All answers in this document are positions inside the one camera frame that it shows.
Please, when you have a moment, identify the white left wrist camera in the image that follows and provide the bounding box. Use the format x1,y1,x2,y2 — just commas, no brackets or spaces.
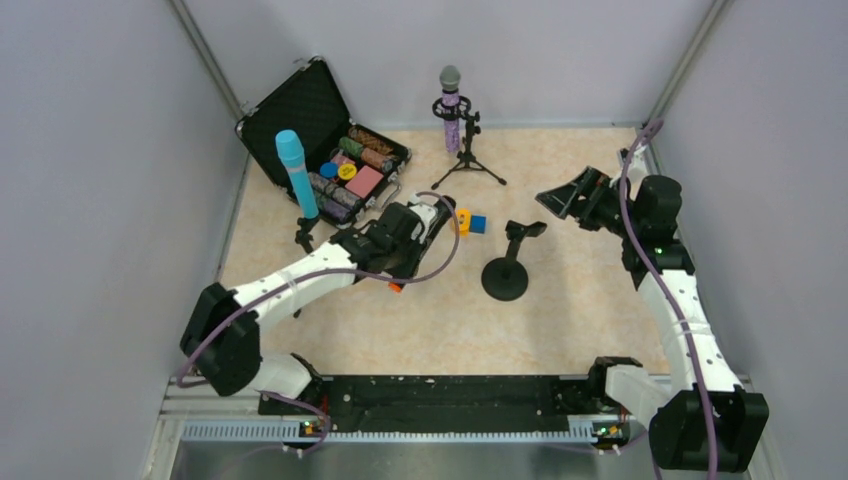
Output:
406,193,438,244

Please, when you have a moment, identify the blue toy block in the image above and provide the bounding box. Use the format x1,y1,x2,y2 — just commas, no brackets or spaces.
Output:
469,215,487,234

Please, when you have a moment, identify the blue tan chip stack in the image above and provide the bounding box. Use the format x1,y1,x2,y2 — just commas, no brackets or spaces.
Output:
308,172,364,210

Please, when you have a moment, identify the black poker chip case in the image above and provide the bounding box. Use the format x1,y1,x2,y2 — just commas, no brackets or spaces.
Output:
235,56,412,228

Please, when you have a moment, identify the black round base stand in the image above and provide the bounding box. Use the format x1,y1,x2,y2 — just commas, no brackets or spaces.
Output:
481,220,547,302

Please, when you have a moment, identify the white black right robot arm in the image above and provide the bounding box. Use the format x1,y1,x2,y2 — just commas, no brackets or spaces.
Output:
535,167,770,473

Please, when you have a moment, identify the yellow toy traffic light block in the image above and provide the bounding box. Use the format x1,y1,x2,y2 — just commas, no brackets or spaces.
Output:
456,208,472,237

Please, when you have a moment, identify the red tan chip stack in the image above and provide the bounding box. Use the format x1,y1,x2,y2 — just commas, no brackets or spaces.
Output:
338,126,400,173

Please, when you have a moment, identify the red card deck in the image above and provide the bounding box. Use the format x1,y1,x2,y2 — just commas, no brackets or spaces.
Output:
345,166,384,199

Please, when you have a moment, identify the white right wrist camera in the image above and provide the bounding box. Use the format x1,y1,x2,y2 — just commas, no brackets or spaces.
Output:
620,144,650,190

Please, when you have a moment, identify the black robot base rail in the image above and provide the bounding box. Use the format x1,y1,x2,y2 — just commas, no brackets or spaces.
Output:
300,375,629,434

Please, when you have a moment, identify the yellow big blind button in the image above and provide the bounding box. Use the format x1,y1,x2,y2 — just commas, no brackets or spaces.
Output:
337,163,358,181

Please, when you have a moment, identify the black tripod mic stand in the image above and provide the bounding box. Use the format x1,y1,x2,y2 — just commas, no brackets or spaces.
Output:
294,217,320,254

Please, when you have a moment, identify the teal blue microphone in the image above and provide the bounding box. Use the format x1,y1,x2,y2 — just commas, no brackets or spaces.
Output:
275,129,319,220

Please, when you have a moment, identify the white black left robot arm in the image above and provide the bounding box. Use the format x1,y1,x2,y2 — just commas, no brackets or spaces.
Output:
177,192,458,399

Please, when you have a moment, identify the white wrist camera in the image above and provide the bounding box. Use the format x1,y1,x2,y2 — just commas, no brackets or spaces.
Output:
406,193,438,244
620,144,650,190

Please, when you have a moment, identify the purple glitter microphone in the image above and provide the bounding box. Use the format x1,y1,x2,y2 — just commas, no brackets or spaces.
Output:
439,65,461,154

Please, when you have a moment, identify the blue dealer button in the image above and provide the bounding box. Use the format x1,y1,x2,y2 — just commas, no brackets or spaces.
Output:
319,162,339,180

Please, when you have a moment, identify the purple chip stack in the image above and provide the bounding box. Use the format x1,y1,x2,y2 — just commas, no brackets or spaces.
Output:
316,195,351,228

